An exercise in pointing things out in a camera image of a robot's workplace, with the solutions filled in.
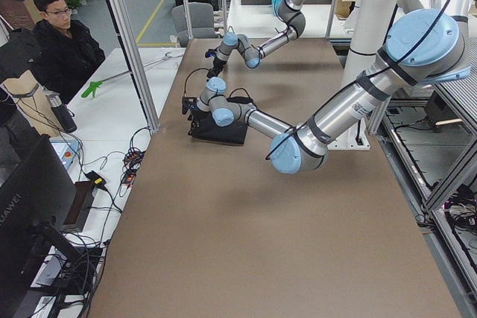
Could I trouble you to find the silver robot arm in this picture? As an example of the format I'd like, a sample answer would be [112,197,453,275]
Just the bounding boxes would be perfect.
[182,0,471,174]
[205,0,306,79]

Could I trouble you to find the blue plastic tray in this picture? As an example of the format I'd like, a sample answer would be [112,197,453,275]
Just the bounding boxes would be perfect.
[271,0,282,17]

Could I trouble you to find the black power strip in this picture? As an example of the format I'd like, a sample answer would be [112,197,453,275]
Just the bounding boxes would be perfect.
[121,147,145,188]

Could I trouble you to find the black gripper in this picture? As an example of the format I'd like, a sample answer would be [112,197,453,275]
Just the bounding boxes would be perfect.
[206,60,226,79]
[189,109,205,132]

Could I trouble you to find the grey steel water bottle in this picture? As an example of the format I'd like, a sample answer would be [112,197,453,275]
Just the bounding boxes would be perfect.
[46,92,77,133]

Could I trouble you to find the seated man black coat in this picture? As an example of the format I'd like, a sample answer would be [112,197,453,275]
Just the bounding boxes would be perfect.
[33,0,105,104]

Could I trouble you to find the black computer monitor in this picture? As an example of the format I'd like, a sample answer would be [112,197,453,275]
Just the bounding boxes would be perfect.
[1,135,81,317]

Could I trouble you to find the green handled reacher tool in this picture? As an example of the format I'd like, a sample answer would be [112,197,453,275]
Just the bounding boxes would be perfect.
[80,51,186,100]

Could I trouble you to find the black printed t-shirt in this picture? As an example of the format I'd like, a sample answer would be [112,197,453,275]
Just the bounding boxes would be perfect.
[188,112,248,145]

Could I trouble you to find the aluminium cage frame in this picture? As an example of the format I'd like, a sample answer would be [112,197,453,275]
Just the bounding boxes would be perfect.
[92,0,239,133]

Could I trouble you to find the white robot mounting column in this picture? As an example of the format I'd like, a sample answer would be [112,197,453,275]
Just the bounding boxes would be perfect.
[327,0,477,151]

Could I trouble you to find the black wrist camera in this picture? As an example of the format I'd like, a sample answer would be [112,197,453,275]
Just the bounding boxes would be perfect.
[181,96,197,115]
[204,48,217,58]

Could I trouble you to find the blue grey teach pendant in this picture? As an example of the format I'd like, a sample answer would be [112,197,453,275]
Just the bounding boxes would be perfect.
[49,138,79,170]

